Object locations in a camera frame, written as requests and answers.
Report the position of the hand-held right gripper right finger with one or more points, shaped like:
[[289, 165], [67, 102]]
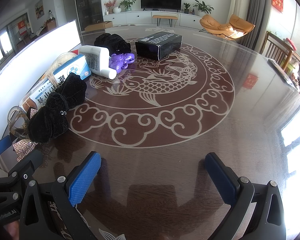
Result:
[[222, 180]]

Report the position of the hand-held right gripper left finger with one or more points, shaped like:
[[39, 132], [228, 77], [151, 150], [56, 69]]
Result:
[[85, 177]]

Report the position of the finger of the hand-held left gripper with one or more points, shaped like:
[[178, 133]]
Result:
[[30, 163], [0, 147]]

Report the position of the rhinestone bow hair clip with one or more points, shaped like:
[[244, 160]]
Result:
[[23, 148]]

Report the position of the clear hair claw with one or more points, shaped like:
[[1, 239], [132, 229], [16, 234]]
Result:
[[13, 115]]

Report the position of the large black velvet bow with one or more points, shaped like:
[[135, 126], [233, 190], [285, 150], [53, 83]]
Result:
[[57, 115]]

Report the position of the white box with blue print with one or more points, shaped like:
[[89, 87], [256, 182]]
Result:
[[37, 95]]

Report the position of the white cardboard box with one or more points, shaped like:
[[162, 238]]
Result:
[[40, 50]]

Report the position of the cream knit hat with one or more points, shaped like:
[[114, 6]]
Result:
[[61, 59]]

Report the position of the purple flower plastic toy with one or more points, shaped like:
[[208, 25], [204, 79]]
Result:
[[121, 62]]

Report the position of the black velvet scrunchie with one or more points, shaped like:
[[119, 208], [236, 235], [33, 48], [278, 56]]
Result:
[[110, 42]]

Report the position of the black rectangular box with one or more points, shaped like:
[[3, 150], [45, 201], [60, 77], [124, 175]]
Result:
[[158, 45]]

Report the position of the patterned dark wooden desktop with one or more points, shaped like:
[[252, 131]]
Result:
[[165, 155]]

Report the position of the red window poster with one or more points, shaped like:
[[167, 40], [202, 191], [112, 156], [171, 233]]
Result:
[[21, 27]]

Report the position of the black remote control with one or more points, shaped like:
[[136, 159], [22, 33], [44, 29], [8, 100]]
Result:
[[281, 72]]

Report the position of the brown wooden chair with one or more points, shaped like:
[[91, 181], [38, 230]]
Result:
[[277, 47]]

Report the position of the brown cardboard carton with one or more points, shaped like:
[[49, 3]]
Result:
[[98, 26]]

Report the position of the orange lounge chair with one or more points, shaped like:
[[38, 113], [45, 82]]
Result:
[[215, 25]]

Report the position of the white door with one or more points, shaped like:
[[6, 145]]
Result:
[[67, 5]]

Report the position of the white television cabinet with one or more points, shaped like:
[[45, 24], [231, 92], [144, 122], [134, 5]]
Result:
[[130, 17]]

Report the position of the dark glass display cabinet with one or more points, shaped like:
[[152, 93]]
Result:
[[87, 5]]

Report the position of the round white vase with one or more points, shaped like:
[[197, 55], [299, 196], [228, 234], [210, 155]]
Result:
[[116, 10]]

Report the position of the grey curtain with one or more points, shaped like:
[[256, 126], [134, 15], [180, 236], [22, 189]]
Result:
[[258, 12]]

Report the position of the wooden bench with metal legs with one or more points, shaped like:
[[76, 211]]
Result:
[[165, 17]]

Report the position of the large leafy potted plant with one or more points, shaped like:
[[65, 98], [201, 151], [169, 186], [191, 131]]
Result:
[[202, 7]]

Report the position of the red flowers in vase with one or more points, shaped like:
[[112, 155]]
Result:
[[110, 5]]

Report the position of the small potted plant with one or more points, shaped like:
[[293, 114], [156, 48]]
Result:
[[186, 8]]

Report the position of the white sheer curtain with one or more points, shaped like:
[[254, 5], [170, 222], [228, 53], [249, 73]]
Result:
[[237, 2]]

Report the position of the green potted plant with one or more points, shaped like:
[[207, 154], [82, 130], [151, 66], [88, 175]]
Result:
[[127, 4]]

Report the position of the black television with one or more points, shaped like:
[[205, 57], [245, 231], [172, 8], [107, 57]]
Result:
[[161, 0]]

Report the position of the framed wall painting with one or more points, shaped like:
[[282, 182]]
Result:
[[39, 8]]

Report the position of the red wall hanging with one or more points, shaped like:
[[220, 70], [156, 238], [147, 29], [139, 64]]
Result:
[[277, 1]]

